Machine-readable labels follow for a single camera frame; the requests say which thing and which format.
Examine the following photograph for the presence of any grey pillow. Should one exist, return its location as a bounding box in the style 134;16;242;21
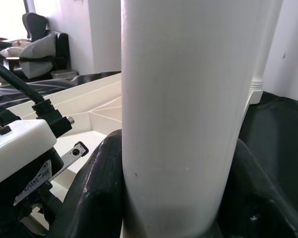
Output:
19;60;54;77
18;32;57;59

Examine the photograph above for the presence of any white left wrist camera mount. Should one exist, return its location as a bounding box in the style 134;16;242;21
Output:
0;119;58;190

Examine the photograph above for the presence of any grey metal bin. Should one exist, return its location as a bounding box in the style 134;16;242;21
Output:
51;69;79;79

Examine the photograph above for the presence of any white cushion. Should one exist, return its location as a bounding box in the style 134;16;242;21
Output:
0;46;25;57

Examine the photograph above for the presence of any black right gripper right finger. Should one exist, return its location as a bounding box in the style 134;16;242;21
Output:
215;138;298;238

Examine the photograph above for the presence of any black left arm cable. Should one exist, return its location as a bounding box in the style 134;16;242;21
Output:
0;53;74;138

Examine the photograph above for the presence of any black cloth table cover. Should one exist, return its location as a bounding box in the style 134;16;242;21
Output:
0;70;298;224

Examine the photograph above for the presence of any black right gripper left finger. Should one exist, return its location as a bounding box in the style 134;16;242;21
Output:
48;128;127;238

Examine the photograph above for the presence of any white plastic table leg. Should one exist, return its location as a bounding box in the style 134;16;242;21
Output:
249;0;285;91
120;0;268;238

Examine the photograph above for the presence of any black armchair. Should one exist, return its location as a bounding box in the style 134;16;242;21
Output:
0;32;72;82

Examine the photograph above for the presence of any dark grey chair backrest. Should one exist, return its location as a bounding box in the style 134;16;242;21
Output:
22;12;49;42

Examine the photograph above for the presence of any white plastic children table top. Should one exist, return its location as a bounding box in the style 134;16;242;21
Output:
4;71;264;224

